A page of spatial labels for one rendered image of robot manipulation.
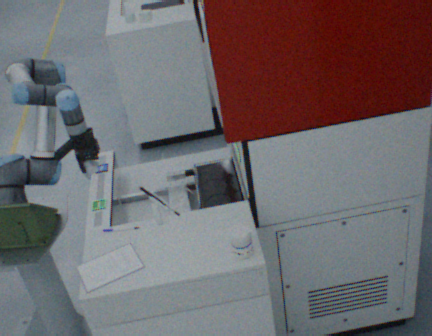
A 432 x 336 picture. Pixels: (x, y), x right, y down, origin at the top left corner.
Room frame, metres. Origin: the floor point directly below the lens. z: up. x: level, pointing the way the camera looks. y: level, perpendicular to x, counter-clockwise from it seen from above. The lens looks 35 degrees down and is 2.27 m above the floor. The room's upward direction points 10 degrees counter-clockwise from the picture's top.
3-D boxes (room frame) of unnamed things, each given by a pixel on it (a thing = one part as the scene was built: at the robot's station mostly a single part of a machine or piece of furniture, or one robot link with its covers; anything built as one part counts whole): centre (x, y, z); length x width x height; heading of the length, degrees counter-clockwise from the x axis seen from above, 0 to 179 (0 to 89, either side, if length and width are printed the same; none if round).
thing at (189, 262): (1.47, 0.22, 0.89); 0.62 x 0.35 x 0.14; 92
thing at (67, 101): (1.79, 0.48, 1.40); 0.09 x 0.08 x 0.11; 18
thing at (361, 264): (2.07, -0.43, 0.41); 0.82 x 0.71 x 0.82; 2
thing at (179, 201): (1.84, 0.18, 0.87); 0.36 x 0.08 x 0.03; 2
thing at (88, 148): (1.79, 0.47, 1.25); 0.09 x 0.08 x 0.12; 92
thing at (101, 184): (1.91, 0.50, 0.89); 0.55 x 0.09 x 0.14; 2
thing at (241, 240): (1.38, -0.03, 1.01); 0.07 x 0.07 x 0.10
